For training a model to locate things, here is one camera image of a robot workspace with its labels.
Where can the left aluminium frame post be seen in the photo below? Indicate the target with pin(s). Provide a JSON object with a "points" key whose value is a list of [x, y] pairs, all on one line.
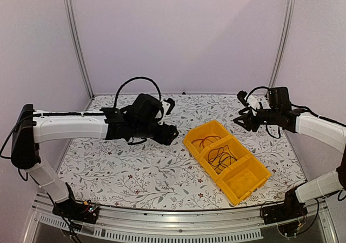
{"points": [[77, 47]]}

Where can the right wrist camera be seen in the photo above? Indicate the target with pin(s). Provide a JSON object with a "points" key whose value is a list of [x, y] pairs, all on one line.
{"points": [[248, 101]]}

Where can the aluminium frame post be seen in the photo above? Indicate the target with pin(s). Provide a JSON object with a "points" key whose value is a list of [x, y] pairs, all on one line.
{"points": [[77, 47], [289, 11]]}

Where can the floral table mat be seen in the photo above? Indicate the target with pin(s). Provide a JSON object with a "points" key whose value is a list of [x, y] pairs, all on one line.
{"points": [[154, 176]]}

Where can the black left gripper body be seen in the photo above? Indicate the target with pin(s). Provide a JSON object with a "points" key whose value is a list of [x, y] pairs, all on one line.
{"points": [[164, 137]]}

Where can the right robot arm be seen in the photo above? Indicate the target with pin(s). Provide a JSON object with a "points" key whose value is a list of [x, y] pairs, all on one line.
{"points": [[301, 120]]}

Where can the yellow three-compartment bin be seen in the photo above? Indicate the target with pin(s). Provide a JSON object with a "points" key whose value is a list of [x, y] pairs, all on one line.
{"points": [[236, 171]]}

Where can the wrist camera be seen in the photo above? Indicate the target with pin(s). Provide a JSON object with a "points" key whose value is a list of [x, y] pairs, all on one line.
{"points": [[165, 109], [248, 101]]}

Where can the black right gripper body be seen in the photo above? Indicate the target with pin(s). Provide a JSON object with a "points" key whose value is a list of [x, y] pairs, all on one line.
{"points": [[272, 118]]}

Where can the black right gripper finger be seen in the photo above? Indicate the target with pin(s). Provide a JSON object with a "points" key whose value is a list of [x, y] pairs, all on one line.
{"points": [[246, 111], [244, 122]]}

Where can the aluminium front rail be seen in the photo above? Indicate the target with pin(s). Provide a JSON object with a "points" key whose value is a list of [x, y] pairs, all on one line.
{"points": [[118, 224]]}

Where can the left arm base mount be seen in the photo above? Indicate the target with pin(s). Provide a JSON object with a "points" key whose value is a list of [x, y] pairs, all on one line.
{"points": [[86, 211]]}

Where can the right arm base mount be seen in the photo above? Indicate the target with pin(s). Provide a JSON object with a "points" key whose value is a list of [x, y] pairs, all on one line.
{"points": [[272, 212]]}

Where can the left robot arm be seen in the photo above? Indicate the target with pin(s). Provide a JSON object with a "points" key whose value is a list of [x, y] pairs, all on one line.
{"points": [[143, 119]]}

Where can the right aluminium frame post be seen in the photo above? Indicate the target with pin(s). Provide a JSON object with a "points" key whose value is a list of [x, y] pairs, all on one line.
{"points": [[289, 11]]}

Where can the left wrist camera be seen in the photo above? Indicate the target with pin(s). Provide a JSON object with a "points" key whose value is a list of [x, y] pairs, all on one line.
{"points": [[165, 109]]}

